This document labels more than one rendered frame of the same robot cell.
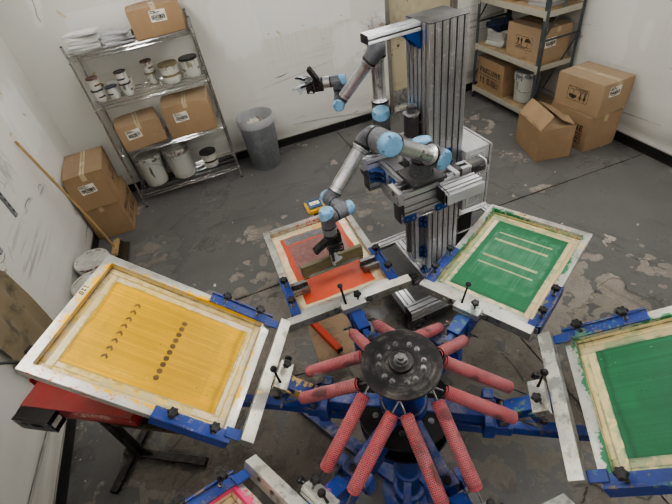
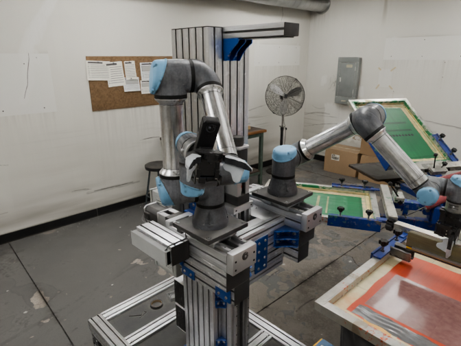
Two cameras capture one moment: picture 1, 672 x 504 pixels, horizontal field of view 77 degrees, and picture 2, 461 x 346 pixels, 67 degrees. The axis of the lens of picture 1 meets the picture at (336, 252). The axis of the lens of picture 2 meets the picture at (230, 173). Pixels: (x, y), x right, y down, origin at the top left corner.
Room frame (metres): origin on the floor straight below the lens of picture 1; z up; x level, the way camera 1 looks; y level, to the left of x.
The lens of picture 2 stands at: (3.20, 0.73, 1.91)
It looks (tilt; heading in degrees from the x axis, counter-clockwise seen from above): 18 degrees down; 240
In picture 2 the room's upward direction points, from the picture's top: straight up
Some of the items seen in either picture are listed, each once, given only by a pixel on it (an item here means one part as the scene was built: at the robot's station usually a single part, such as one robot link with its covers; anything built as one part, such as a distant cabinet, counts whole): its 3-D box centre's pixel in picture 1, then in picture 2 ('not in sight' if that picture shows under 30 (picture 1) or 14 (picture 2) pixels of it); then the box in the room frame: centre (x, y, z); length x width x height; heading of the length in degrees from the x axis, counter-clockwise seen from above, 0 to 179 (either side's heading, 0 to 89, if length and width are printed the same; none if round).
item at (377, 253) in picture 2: (382, 265); (388, 250); (1.72, -0.25, 0.98); 0.30 x 0.05 x 0.07; 13
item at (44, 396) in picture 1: (104, 370); not in sight; (1.28, 1.20, 1.06); 0.61 x 0.46 x 0.12; 73
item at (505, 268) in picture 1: (500, 264); (339, 191); (1.48, -0.82, 1.05); 1.08 x 0.61 x 0.23; 133
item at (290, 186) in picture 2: (421, 165); (282, 182); (2.15, -0.59, 1.31); 0.15 x 0.15 x 0.10
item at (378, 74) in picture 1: (378, 79); (173, 136); (2.76, -0.48, 1.63); 0.15 x 0.12 x 0.55; 170
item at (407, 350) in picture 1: (406, 438); not in sight; (0.86, -0.16, 0.67); 0.39 x 0.39 x 1.35
